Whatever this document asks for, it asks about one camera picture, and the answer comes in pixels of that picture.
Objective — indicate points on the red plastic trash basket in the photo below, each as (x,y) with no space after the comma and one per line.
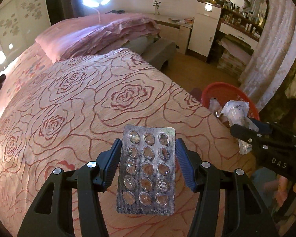
(225,92)

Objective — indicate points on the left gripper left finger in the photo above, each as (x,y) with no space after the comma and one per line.
(50,213)

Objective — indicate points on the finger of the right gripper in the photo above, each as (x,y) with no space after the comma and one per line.
(245,134)
(263,128)

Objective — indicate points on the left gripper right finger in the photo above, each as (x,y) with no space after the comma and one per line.
(245,212)

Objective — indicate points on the folded pink quilt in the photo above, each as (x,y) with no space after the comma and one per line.
(93,34)

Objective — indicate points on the person's hand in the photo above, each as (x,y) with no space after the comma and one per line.
(280,186)

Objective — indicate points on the white low cabinet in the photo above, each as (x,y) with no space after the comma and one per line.
(177,32)

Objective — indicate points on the cat print plastic wrapper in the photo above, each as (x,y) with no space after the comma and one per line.
(236,113)

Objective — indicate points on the silver pill blister pack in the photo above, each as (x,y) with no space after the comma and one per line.
(147,172)

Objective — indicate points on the clear plastic wrapper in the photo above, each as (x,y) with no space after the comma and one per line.
(214,107)

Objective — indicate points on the dresser with mirror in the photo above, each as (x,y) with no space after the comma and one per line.
(239,29)

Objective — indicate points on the rose in vase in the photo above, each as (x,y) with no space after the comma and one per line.
(156,4)

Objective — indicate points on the rose pattern bedspread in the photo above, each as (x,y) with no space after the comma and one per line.
(64,114)

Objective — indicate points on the white tall cabinet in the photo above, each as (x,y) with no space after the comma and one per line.
(204,28)

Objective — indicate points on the grey bed end bench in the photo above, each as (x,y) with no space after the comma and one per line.
(156,51)

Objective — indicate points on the white sliding wardrobe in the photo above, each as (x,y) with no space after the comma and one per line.
(21,21)

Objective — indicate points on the patterned light curtain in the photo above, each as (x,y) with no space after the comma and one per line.
(273,56)

